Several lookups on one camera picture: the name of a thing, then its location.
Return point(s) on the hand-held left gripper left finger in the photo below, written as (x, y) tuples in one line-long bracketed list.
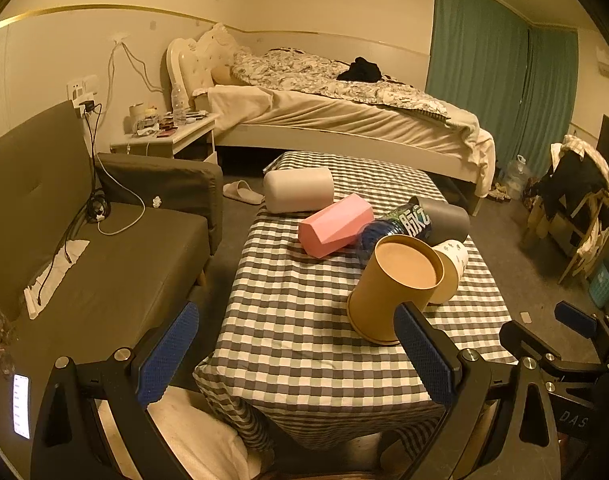
[(167, 355)]

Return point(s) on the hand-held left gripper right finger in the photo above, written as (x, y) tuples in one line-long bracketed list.
[(424, 355)]

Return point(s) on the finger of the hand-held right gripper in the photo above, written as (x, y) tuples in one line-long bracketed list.
[(577, 317), (527, 337)]

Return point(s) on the brown paper cup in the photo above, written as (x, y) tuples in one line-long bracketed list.
[(392, 290)]

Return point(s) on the white paper cup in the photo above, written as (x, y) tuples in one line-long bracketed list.
[(453, 266)]

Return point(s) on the grey cup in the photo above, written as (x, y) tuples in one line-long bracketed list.
[(447, 220)]

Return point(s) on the pink hexagonal cup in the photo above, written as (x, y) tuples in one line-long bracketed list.
[(334, 225)]

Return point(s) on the beige cup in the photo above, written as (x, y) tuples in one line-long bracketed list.
[(297, 190)]

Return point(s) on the teal plastic basket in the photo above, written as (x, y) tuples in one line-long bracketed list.
[(603, 285)]

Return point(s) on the white cushion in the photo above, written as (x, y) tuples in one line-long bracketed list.
[(199, 440)]

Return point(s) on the grey sofa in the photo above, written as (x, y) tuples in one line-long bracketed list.
[(109, 260)]

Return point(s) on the blue plastic bottle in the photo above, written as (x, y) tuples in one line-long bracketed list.
[(394, 227)]

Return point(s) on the checkered tablecloth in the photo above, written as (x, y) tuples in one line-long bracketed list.
[(294, 320)]

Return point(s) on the wooden chair with clothes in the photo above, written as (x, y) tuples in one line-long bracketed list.
[(574, 185)]

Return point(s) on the white cloth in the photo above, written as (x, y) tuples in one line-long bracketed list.
[(59, 265)]

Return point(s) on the lit smartphone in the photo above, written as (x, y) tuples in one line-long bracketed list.
[(22, 407)]

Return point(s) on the clear water jug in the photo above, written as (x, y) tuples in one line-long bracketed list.
[(517, 175)]

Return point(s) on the beige slipper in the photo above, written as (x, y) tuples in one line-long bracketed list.
[(242, 191)]

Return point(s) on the green curtain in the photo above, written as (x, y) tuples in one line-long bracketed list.
[(474, 60), (552, 105)]

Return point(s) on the white nightstand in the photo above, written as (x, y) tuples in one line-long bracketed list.
[(184, 140)]

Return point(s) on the white jar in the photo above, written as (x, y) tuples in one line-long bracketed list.
[(137, 111)]

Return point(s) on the bed with white headboard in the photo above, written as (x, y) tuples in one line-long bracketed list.
[(344, 120)]

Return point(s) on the clear water bottle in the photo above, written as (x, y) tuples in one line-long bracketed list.
[(178, 105)]

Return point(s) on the beige pillow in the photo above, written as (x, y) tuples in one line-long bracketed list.
[(222, 75)]

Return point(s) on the black clothing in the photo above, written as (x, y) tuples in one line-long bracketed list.
[(360, 70)]

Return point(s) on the floral duvet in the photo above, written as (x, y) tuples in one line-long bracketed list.
[(304, 72)]

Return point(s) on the wall socket panel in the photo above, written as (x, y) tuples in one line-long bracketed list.
[(82, 87)]

